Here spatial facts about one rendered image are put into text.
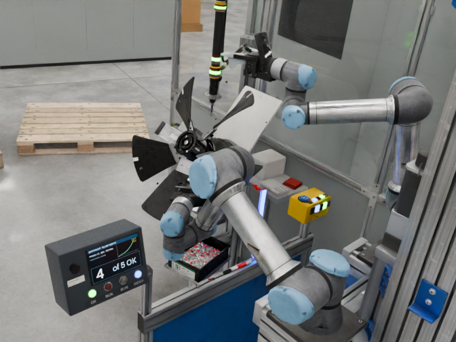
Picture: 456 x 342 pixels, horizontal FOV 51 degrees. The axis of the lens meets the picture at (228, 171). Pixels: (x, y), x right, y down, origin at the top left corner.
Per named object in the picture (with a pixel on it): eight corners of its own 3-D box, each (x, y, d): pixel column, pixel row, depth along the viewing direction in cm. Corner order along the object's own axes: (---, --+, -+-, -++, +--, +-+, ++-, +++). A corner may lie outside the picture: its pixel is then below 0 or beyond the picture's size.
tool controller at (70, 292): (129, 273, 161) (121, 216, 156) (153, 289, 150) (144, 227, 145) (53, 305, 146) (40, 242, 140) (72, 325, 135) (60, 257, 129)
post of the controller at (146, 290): (146, 308, 170) (148, 263, 161) (151, 313, 168) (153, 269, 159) (139, 311, 169) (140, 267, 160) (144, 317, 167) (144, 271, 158)
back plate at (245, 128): (155, 187, 251) (153, 186, 251) (229, 79, 254) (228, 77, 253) (220, 238, 217) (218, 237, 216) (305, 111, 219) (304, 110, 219)
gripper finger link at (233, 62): (218, 68, 177) (243, 71, 177) (220, 52, 174) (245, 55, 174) (219, 66, 180) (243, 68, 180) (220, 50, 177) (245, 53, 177)
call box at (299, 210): (310, 206, 222) (314, 186, 217) (327, 216, 215) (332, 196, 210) (286, 216, 212) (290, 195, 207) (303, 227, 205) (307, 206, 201)
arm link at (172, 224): (157, 237, 162) (158, 216, 158) (168, 220, 172) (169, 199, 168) (180, 241, 161) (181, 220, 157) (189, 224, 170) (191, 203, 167)
